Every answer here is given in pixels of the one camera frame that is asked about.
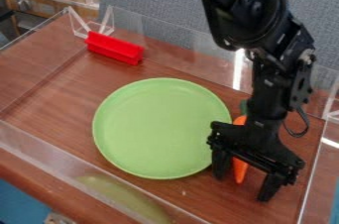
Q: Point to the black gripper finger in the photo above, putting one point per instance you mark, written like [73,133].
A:
[222,161]
[273,182]

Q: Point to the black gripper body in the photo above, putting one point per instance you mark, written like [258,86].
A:
[256,144]

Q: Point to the orange toy carrot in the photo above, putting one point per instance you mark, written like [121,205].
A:
[241,166]

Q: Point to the green round plate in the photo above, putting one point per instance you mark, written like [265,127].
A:
[152,126]

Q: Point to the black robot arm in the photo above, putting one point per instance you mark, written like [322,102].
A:
[261,27]

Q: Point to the red plastic block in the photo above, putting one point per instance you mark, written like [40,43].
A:
[116,48]

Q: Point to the clear acrylic enclosure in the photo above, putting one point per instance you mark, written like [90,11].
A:
[54,82]

